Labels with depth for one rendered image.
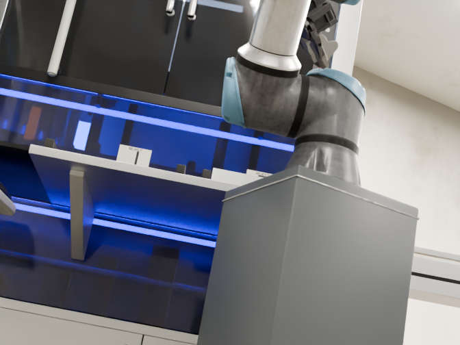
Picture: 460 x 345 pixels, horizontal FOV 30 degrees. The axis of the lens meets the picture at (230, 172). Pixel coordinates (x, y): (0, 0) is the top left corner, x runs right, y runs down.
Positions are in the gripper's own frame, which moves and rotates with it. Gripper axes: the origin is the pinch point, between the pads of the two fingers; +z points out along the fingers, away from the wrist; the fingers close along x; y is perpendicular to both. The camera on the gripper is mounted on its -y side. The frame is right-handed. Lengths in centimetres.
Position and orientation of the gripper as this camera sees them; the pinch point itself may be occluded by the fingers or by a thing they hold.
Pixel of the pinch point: (320, 66)
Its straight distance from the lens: 202.9
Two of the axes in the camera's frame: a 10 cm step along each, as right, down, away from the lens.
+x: -4.3, -3.5, 8.3
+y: 8.0, -5.7, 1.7
